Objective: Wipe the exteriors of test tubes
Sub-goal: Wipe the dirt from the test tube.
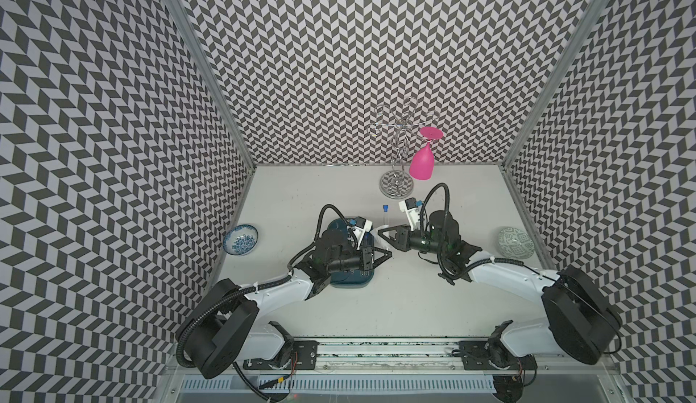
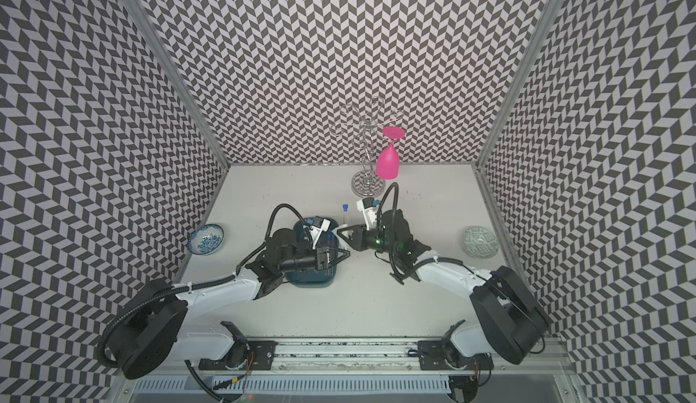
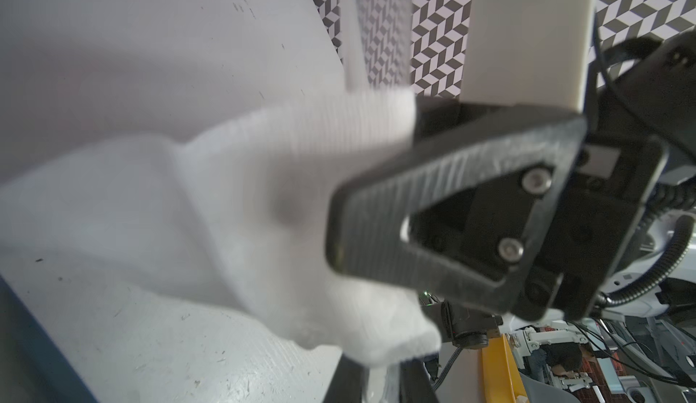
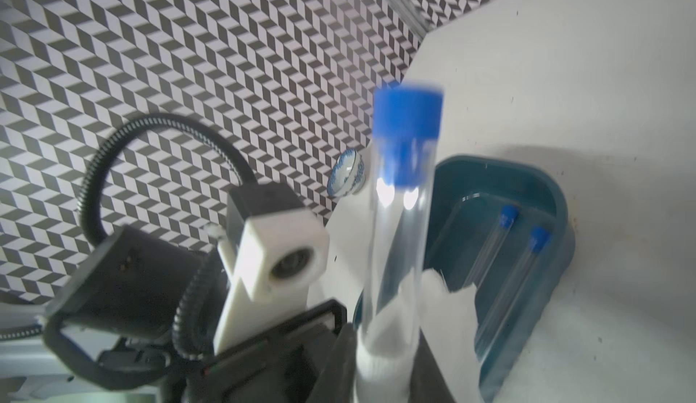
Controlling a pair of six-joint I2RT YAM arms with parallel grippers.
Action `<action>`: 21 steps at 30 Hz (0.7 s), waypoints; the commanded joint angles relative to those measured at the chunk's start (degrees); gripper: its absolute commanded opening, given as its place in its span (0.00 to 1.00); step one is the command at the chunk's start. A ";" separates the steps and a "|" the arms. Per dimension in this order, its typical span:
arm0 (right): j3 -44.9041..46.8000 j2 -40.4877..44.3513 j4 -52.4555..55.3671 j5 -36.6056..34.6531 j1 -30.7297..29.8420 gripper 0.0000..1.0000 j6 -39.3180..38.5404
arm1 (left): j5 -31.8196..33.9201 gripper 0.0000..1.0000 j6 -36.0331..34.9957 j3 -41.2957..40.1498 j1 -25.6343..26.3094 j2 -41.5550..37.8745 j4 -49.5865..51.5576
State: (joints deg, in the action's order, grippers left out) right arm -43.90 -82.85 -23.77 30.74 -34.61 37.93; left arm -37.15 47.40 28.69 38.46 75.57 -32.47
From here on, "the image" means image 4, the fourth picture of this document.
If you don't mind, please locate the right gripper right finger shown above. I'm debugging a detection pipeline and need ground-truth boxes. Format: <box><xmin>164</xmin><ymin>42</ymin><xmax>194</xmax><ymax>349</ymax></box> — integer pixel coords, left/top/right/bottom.
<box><xmin>415</xmin><ymin>342</ymin><xmax>454</xmax><ymax>403</ymax></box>

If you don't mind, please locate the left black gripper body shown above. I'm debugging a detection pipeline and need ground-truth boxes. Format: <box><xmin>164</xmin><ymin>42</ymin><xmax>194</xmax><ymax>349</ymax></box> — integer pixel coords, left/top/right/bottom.
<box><xmin>184</xmin><ymin>300</ymin><xmax>348</xmax><ymax>402</ymax></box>

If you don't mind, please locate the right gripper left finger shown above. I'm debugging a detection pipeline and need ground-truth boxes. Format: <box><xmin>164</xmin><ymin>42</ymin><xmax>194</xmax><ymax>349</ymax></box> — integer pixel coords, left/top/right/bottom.
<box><xmin>307</xmin><ymin>326</ymin><xmax>356</xmax><ymax>403</ymax></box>

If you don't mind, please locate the white gauze cloth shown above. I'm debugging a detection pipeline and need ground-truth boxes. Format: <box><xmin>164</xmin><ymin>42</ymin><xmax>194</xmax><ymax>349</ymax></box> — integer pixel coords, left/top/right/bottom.
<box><xmin>355</xmin><ymin>269</ymin><xmax>483</xmax><ymax>402</ymax></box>

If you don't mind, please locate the blue capped test tube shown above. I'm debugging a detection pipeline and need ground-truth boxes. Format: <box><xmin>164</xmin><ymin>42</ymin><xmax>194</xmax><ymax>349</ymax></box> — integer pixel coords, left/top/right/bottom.
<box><xmin>464</xmin><ymin>205</ymin><xmax>518</xmax><ymax>288</ymax></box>
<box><xmin>359</xmin><ymin>85</ymin><xmax>444</xmax><ymax>358</ymax></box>
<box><xmin>475</xmin><ymin>226</ymin><xmax>550</xmax><ymax>359</ymax></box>

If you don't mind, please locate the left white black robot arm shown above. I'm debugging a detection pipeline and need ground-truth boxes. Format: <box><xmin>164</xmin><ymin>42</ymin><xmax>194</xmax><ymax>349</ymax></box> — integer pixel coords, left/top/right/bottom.
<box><xmin>1</xmin><ymin>227</ymin><xmax>351</xmax><ymax>402</ymax></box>

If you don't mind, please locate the teal rectangular plastic tray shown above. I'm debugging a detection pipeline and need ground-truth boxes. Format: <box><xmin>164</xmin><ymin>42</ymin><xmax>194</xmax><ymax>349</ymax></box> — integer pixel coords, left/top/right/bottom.
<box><xmin>352</xmin><ymin>155</ymin><xmax>576</xmax><ymax>403</ymax></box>

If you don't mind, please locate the blue patterned small bowl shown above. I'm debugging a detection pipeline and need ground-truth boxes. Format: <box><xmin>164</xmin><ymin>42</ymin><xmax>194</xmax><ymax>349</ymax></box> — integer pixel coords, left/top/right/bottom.
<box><xmin>326</xmin><ymin>149</ymin><xmax>365</xmax><ymax>199</ymax></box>

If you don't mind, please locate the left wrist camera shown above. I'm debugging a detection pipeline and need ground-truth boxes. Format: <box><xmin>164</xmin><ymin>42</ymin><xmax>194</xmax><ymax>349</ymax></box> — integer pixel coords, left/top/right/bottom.
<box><xmin>213</xmin><ymin>183</ymin><xmax>330</xmax><ymax>355</ymax></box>

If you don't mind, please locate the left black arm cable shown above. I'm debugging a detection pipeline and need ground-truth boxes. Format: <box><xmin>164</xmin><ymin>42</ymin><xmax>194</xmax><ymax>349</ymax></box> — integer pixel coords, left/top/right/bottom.
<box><xmin>0</xmin><ymin>112</ymin><xmax>259</xmax><ymax>361</ymax></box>

